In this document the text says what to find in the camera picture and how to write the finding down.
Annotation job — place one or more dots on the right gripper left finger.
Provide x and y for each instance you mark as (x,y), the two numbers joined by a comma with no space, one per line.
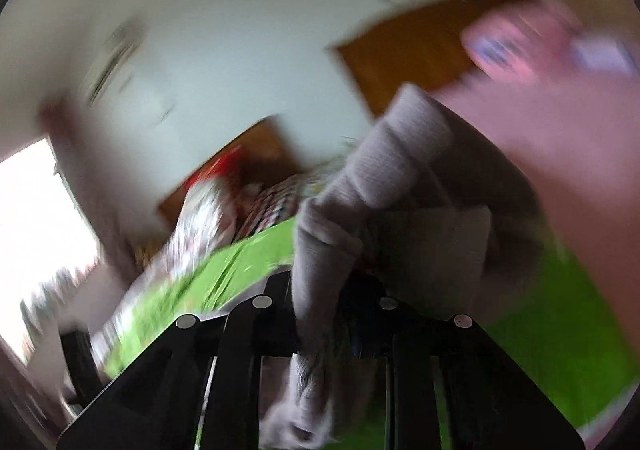
(197,385)

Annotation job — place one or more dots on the mauve knit pants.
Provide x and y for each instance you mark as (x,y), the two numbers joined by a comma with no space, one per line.
(426,211)

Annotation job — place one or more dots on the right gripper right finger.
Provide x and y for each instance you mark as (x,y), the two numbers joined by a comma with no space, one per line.
(447,383)

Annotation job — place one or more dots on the purple pillow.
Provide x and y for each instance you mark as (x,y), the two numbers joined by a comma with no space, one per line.
(604,54)

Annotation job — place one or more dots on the plaid checkered blanket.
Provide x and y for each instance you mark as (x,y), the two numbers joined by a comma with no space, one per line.
(276,204)

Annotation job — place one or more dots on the window with railing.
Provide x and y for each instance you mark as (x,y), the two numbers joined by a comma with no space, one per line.
(47,247)

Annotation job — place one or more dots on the red pillow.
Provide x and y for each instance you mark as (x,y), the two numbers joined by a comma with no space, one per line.
(220,169)

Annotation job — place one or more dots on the pink floral quilt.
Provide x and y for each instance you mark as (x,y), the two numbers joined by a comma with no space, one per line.
(207,221)

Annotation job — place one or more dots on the maroon curtain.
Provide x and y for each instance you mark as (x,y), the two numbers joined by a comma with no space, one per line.
(58,119)

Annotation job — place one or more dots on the rolled pink blanket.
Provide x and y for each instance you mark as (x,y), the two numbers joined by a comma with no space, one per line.
(522,42)

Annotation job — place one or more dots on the green cartoon bed sheet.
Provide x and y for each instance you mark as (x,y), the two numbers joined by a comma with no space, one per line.
(564,336)

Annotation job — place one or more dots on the left wooden headboard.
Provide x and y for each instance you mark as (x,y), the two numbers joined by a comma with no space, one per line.
(259,154)

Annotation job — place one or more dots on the wooden headboard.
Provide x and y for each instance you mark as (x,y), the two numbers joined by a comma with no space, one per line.
(259,154)
(420,45)

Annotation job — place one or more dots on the right wooden headboard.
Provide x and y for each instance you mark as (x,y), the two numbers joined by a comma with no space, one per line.
(420,45)

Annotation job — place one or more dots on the white air conditioner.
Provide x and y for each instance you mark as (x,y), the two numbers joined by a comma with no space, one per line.
(116,50)

